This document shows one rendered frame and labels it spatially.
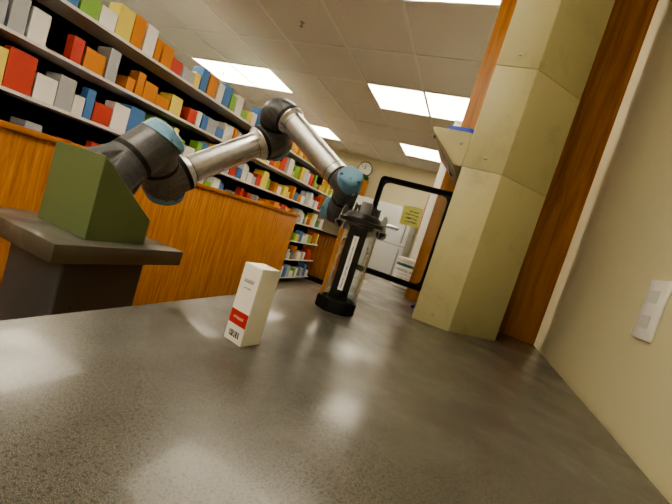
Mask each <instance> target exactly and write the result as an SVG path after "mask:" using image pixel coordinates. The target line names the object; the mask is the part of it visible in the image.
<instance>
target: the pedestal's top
mask: <svg viewBox="0 0 672 504"><path fill-rule="evenodd" d="M38 214H39V211H33V210H26V209H18V208H11V207H3V206H0V237H1V238H3V239H5V240H7V241H9V242H11V243H12V244H14V245H16V246H18V247H20V248H22V249H24V250H26V251H27V252H29V253H31V254H33V255H35V256H37V257H39V258H41V259H42V260H44V261H46V262H48V263H50V264H113V265H180V262H181V258H182V255H183V252H182V251H180V250H178V249H175V248H173V247H170V246H168V245H166V244H163V243H161V242H158V241H156V240H154V239H151V238H149V237H145V241H144V244H131V243H119V242H107V241H95V240H84V239H82V238H80V237H78V236H76V235H74V234H72V233H70V232H68V231H66V230H64V229H62V228H60V227H58V226H56V225H54V224H52V223H50V222H47V221H45V220H43V219H41V218H39V217H38Z"/></svg>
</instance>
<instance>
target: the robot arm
mask: <svg viewBox="0 0 672 504"><path fill-rule="evenodd" d="M292 141H293V142H294V143H295V144H296V145H297V147H298V148H299V149H300V150H301V151H302V153H303V154H304V155H305V156H306V157H307V159H308V160H309V161H310V162H311V163H312V165H313V166H314V167H315V168H316V170H317V171H318V172H319V173H320V174H321V176H322V177H323V178H324V179H325V180H326V182H327V183H328V184H329V185H330V186H331V188H332V189H333V194H332V196H328V197H327V198H326V199H325V200H324V202H323V204H322V206H321V208H320V211H319V213H320V215H321V216H322V217H323V218H325V219H327V221H329V222H332V223H333V224H335V225H336V226H338V227H340V226H341V223H342V220H340V219H339V218H340V215H341V214H345V213H347V212H348V211H349V210H352V211H356V212H359V211H360V208H361V204H360V205H358V203H357V202H356V205H355V208H353V206H354V204H355V201H356V199H357V197H358V194H359V192H360V191H361V188H362V184H363V180H364V177H363V174H362V172H361V171H360V170H359V169H356V168H355V167H353V166H346V165H345V164H344V163H343V162H342V161H341V160H340V159H339V157H338V156H337V155H336V154H335V153H334V152H333V150H332V149H331V148H330V147H329V146H328V145H327V144H326V142H325V141H324V140H323V139H322V138H321V137H320V136H319V134H318V133H317V132H316V131H315V130H314V129H313V127H312V126H311V125H310V124H309V123H308V122H307V121H306V119H305V118H304V114H303V111H302V110H301V109H300V108H299V107H298V106H297V105H296V104H295V103H294V102H293V101H291V100H289V99H287V98H284V97H275V98H272V99H270V100H269V101H267V102H266V103H265V104H264V106H263V108H262V110H261V115H260V124H259V125H257V126H254V127H252V128H250V130H249V133H248V134H246V135H243V136H240V137H237V138H234V139H232V140H229V141H226V142H223V143H220V144H218V145H215V146H212V147H209V148H206V149H203V150H201V151H198V152H195V153H192V154H189V155H187V156H182V155H181V154H182V152H184V150H185V146H184V143H183V141H182V139H181V138H180V136H179V135H178V134H177V132H176V131H175V130H174V129H173V128H172V127H171V126H170V125H168V124H167V123H166V122H164V121H162V120H160V119H158V118H150V119H148V120H146V121H144V122H140V124H139V125H137V126H136V127H134V128H132V129H131V130H129V131H127V132H126V133H124V134H122V135H121V136H119V137H118V138H116V139H114V140H113V141H111V142H109V143H105V144H101V145H96V146H91V147H86V148H83V149H86V150H89V151H93V152H96V153H99V154H102V155H105V156H107V157H108V159H109V160H110V162H111V163H112V165H113V166H114V168H115V169H116V171H117V172H118V174H119V175H120V177H121V178H122V180H123V181H124V183H125V184H126V185H127V187H128V188H129V190H130V191H131V193H132V194H133V196H134V195H135V193H136V192H137V190H138V189H139V187H140V186H141V188H142V190H143V191H144V193H145V195H146V197H147V198H148V199H149V200H150V201H152V202H153V203H156V204H160V205H163V206H171V205H175V204H178V203H180V202H181V201H182V200H183V199H184V197H185V194H186V192H187V191H189V190H192V189H194V188H195V186H196V183H197V182H198V181H201V180H203V179H206V178H208V177H211V176H213V175H216V174H218V173H221V172H223V171H226V170H228V169H231V168H233V167H236V166H238V165H241V164H243V163H246V162H248V161H251V160H253V159H256V158H260V159H262V160H265V159H266V160H268V161H271V160H273V161H280V160H282V159H284V158H285V157H286V156H287V155H288V154H289V152H290V148H291V145H292ZM357 208H358V211H357ZM387 222H388V218H387V217H384V219H383V220H382V222H381V223H380V224H381V226H383V227H384V229H383V232H379V233H378V236H377V239H378V240H382V241H383V240H384V239H385V238H386V236H387V235H386V227H387Z"/></svg>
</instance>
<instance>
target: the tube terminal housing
mask: <svg viewBox="0 0 672 504"><path fill-rule="evenodd" d="M579 102H580V100H579V99H578V98H576V97H575V96H573V95H572V94H571V93H569V92H568V91H567V90H565V89H564V88H562V87H561V86H560V85H558V84H557V83H556V82H554V81H553V80H551V79H550V78H549V77H547V76H546V75H545V74H543V73H542V72H540V71H539V70H537V69H528V68H519V67H510V66H501V65H496V67H495V70H494V73H493V76H492V79H491V82H490V85H489V88H488V91H487V94H486V97H485V100H484V103H483V106H482V109H481V112H480V115H479V118H478V121H477V123H476V126H475V129H474V132H473V135H472V138H471V141H470V144H469V147H468V150H467V153H466V156H465V159H464V162H463V165H462V168H461V171H460V174H459V177H458V180H457V183H456V186H455V189H454V192H453V195H452V198H451V201H450V204H449V207H448V210H447V213H446V216H445V219H444V222H443V225H442V228H441V231H440V234H439V237H438V240H437V243H436V246H435V249H434V252H433V255H432V258H431V261H430V264H429V267H428V270H427V273H426V276H425V279H424V282H423V285H422V288H421V291H420V294H419V297H418V300H417V303H416V306H415V309H414V312H413V315H412V318H414V319H416V320H419V321H422V322H424V323H427V324H429V325H432V326H435V327H437V328H440V329H442V330H445V331H448V332H452V333H457V334H462V335H467V336H472V337H477V338H482V339H487V340H492V341H495V339H496V337H497V334H498V331H499V328H500V325H501V322H502V320H503V317H504V314H505V311H506V308H507V306H508V303H509V300H510V297H511V294H512V291H513V289H514V286H515V283H516V280H517V277H518V274H519V272H520V269H521V266H522V263H523V260H524V257H525V255H526V252H527V249H528V246H529V243H530V241H531V238H532V235H533V232H534V229H535V226H536V224H537V221H538V218H539V215H540V212H541V209H542V207H543V204H544V201H545V198H546V195H547V192H548V190H549V187H550V184H551V181H552V178H553V175H554V173H555V170H556V167H557V164H558V161H559V158H560V156H561V153H562V150H563V147H564V144H565V142H566V139H567V136H568V133H569V130H570V127H571V125H572V122H573V119H574V116H575V113H576V110H577V108H578V105H579Z"/></svg>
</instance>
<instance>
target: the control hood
mask: <svg viewBox="0 0 672 504"><path fill-rule="evenodd" d="M434 134H435V138H436V142H437V146H438V150H439V154H440V158H441V161H442V163H443V159H442V154H441V150H442V152H443V154H444V156H445V157H446V159H447V161H448V163H449V164H450V166H451V168H452V170H453V174H454V181H455V183H454V184H455V186H456V183H457V180H458V177H459V174H460V171H461V168H462V165H463V162H464V159H465V156H466V153H467V150H468V147H469V144H470V141H471V138H472V135H473V134H472V133H469V132H464V131H458V130H452V129H447V128H441V127H436V126H435V127H434ZM440 149H441V150H440ZM443 165H444V163H443Z"/></svg>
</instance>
